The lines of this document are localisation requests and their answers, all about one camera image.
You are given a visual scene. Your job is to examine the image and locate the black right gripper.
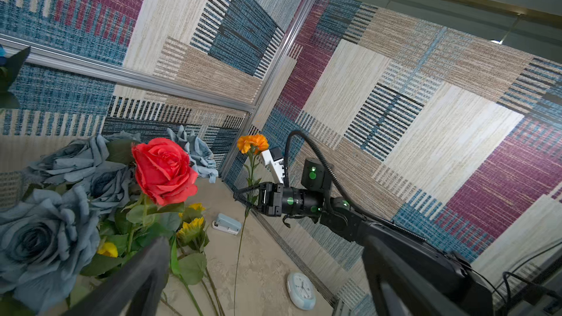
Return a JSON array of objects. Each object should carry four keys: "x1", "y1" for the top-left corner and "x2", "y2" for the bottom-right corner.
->
[{"x1": 234, "y1": 182, "x2": 290, "y2": 217}]

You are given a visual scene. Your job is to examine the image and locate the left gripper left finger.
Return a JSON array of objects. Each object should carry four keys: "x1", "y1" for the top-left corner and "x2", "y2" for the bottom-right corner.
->
[{"x1": 64, "y1": 237, "x2": 171, "y2": 316}]

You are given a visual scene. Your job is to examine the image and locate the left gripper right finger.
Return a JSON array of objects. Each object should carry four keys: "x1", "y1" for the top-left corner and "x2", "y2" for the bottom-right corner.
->
[{"x1": 363, "y1": 237, "x2": 466, "y2": 315}]

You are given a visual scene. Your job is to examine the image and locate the large yellow sunflower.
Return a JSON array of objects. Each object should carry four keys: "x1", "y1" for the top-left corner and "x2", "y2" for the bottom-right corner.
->
[{"x1": 188, "y1": 203, "x2": 206, "y2": 214}]

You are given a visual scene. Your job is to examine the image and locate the orange marigold bunch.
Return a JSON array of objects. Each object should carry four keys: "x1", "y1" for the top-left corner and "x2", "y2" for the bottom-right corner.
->
[{"x1": 234, "y1": 134, "x2": 269, "y2": 300}]

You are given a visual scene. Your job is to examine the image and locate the yellow tulip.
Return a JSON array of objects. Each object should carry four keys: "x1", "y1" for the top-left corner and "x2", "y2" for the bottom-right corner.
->
[{"x1": 97, "y1": 241, "x2": 119, "y2": 258}]

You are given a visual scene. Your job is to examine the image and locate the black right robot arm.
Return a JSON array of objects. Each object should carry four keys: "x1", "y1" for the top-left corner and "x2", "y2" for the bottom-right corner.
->
[{"x1": 234, "y1": 158, "x2": 495, "y2": 315}]

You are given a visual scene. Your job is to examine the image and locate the red rose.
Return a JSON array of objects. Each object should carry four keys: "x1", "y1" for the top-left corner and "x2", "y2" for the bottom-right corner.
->
[{"x1": 132, "y1": 138, "x2": 198, "y2": 206}]

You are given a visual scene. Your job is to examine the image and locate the white round clock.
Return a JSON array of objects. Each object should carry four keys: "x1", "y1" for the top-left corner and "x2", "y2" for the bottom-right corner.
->
[{"x1": 287, "y1": 272, "x2": 316, "y2": 311}]

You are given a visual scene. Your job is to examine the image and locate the grey blue rose bunch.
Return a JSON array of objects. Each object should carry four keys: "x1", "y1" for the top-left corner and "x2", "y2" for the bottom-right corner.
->
[{"x1": 1, "y1": 127, "x2": 218, "y2": 315}]

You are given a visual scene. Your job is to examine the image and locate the right blue rose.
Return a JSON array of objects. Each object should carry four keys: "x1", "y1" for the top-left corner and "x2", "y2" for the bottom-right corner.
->
[{"x1": 0, "y1": 46, "x2": 31, "y2": 109}]

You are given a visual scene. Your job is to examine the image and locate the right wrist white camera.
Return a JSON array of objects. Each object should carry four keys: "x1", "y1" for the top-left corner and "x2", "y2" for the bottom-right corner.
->
[{"x1": 261, "y1": 147, "x2": 285, "y2": 184}]

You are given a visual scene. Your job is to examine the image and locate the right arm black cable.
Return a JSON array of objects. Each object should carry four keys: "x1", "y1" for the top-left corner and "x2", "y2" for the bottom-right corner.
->
[{"x1": 282, "y1": 129, "x2": 396, "y2": 229}]

